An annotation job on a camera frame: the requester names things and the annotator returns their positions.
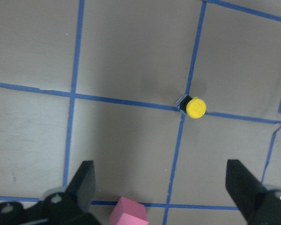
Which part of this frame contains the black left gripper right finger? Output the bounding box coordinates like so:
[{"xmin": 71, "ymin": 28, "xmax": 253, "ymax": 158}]
[{"xmin": 225, "ymin": 159, "xmax": 281, "ymax": 225}]

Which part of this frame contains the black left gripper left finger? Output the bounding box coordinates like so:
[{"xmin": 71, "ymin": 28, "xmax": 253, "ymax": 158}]
[{"xmin": 0, "ymin": 160, "xmax": 100, "ymax": 225}]

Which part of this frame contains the yellow push button switch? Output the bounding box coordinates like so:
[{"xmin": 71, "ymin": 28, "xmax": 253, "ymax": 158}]
[{"xmin": 174, "ymin": 94, "xmax": 207, "ymax": 119}]

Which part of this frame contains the pink foam cube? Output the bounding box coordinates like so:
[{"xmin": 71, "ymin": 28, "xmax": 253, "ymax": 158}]
[{"xmin": 110, "ymin": 196, "xmax": 149, "ymax": 225}]

